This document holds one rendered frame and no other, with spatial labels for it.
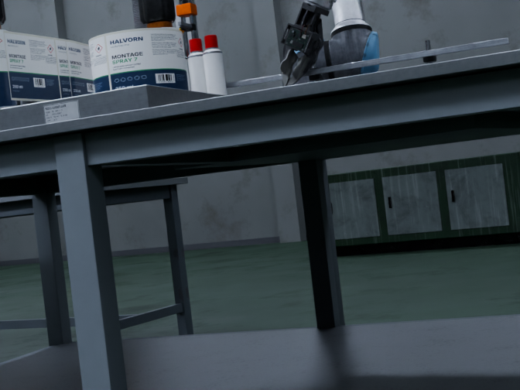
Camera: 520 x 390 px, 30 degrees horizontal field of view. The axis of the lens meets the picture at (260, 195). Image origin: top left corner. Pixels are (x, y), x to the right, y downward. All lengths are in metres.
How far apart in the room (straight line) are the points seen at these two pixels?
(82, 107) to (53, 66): 0.44
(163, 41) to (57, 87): 0.32
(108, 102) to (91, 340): 0.43
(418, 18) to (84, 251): 10.33
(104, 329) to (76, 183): 0.27
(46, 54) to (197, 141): 0.65
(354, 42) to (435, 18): 9.16
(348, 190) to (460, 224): 1.09
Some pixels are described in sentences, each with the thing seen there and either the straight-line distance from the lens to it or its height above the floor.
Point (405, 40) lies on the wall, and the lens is 11.96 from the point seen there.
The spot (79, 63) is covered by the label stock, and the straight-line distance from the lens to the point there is 2.33.
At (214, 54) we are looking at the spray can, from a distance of 2.52.
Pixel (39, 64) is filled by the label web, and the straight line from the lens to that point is 2.20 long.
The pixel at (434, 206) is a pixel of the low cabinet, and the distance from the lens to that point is 8.56.
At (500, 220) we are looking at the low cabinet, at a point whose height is 0.20.
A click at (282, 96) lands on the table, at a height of 0.81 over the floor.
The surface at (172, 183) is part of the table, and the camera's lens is 4.46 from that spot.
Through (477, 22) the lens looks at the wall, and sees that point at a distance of 11.69.
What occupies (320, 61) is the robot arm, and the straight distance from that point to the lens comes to 2.70.
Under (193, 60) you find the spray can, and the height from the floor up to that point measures 1.03.
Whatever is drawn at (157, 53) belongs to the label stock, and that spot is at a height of 0.97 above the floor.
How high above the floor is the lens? 0.66
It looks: level
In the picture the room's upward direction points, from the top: 7 degrees counter-clockwise
